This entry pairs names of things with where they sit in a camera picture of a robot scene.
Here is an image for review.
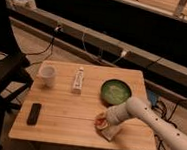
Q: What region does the wooden table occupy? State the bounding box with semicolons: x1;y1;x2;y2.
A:
9;61;157;150

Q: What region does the white spray bottle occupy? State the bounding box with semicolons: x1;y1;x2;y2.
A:
27;0;37;10

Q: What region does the black cable on floor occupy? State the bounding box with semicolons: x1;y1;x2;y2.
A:
23;23;61;70

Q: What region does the blue object on floor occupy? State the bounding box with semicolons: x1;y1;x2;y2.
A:
146;90;158;106

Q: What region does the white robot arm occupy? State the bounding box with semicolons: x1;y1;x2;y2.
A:
101;97;187;150

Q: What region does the black chair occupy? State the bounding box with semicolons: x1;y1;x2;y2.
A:
0;53;33;150

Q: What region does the green bowl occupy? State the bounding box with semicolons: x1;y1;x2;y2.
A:
100;79;131;105

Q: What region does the red orange pepper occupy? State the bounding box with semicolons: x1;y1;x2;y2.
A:
95;113;108;130

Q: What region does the white plastic cup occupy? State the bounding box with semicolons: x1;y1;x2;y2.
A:
39;65;56;88

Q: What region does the white tube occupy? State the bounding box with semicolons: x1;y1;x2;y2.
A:
72;67;84;94

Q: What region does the black rectangular remote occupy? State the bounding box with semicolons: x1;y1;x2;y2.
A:
27;103;41;126

